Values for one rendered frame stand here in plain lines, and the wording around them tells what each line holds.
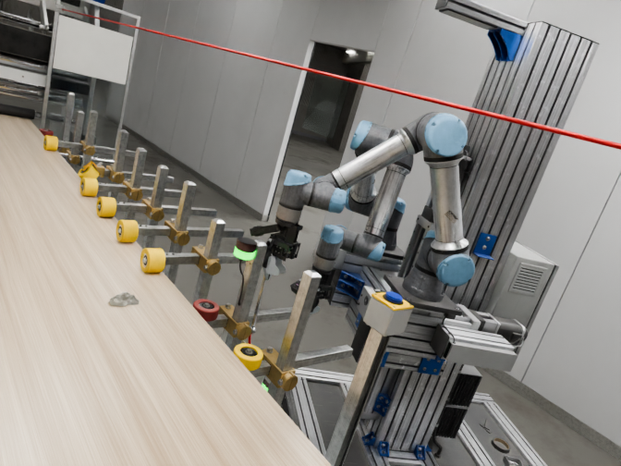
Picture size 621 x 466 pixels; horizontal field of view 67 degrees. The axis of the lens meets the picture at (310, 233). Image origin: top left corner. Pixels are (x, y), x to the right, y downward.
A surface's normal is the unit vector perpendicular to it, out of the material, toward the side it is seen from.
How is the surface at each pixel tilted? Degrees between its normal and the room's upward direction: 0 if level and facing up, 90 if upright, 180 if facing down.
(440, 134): 83
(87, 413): 0
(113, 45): 90
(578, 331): 90
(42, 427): 0
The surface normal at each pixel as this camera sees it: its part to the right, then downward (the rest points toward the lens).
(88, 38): 0.61, 0.39
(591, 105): -0.73, -0.02
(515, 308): 0.18, 0.33
